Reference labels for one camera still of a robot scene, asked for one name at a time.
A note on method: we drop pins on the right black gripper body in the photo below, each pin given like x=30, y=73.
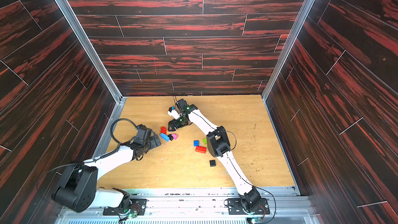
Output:
x=175, y=123

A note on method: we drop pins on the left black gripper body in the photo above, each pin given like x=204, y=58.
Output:
x=152, y=143

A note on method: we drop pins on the light blue long lego brick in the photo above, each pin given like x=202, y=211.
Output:
x=165, y=137

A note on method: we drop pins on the small red lego brick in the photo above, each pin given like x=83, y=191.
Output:
x=163, y=130

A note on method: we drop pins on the dark blue square lego brick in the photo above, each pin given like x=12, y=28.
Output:
x=196, y=143

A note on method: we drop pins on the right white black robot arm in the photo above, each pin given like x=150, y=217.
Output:
x=219, y=147

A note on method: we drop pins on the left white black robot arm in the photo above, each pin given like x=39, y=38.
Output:
x=77, y=188

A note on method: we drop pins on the long red lego brick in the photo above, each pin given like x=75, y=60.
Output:
x=200, y=149

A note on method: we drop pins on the left aluminium corner post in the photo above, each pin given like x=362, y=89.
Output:
x=84, y=40

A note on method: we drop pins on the aluminium corner post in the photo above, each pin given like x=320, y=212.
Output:
x=296, y=28
x=84, y=40

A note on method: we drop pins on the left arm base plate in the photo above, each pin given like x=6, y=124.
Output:
x=128, y=208

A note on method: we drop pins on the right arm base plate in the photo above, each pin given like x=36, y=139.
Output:
x=235, y=206

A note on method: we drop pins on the aluminium front rail frame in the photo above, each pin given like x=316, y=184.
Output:
x=201, y=209

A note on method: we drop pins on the right aluminium corner post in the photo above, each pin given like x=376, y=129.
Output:
x=296, y=28

